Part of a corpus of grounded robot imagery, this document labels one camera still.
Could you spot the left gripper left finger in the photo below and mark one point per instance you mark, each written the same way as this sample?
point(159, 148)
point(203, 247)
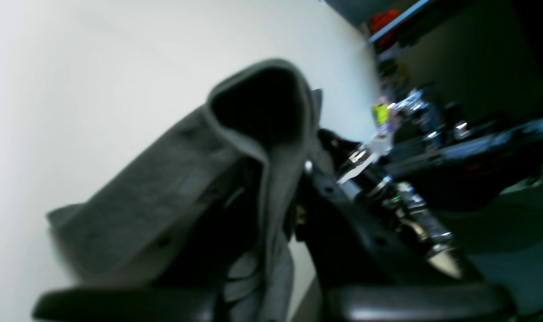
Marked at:
point(183, 287)

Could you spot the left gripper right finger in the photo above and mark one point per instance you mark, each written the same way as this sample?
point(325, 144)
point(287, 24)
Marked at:
point(366, 273)

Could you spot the grey T-shirt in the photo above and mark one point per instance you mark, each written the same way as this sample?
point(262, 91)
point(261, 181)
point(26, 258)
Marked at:
point(265, 113)

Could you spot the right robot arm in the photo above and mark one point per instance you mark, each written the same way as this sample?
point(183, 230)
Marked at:
point(437, 157)

